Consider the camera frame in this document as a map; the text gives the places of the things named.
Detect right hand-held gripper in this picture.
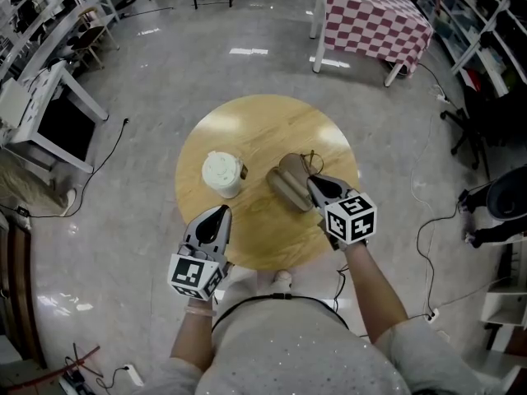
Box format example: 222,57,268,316
306,174,378,252

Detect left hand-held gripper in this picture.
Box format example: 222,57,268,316
166,204,235,302

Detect thin-framed glasses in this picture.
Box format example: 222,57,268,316
298,149,326,177

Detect brown glasses case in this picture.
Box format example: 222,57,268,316
265,152,327,214

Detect person's right forearm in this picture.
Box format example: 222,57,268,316
343,239,409,345

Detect person's left forearm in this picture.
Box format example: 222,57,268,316
170,298,218,373

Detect white lidded cup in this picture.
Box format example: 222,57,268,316
200,150,250,200

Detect person's light grey top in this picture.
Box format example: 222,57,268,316
155,268,483,395

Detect black office chair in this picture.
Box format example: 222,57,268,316
439,83,527,181

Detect red checkered tablecloth table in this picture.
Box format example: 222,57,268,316
309,0,436,88

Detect black round bin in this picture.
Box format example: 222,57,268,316
485,166,527,222

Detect white desk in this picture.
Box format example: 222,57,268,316
0,58,110,175

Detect brown wooden door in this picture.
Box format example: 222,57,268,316
0,219,47,368

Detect red sticks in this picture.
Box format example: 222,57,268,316
11,342,102,391

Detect white low shelf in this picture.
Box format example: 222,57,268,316
478,276,527,354

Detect wooden chair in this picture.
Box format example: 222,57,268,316
68,7,121,71

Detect white storage shelving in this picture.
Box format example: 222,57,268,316
422,0,527,99

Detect pink bracelet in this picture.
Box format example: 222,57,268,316
184,305,217,318

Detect black body strap cable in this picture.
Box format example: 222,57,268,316
211,292,351,333

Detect black floor cable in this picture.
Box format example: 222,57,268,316
0,116,131,220
414,203,467,321

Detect white wall shelving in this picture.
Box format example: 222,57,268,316
0,0,121,82

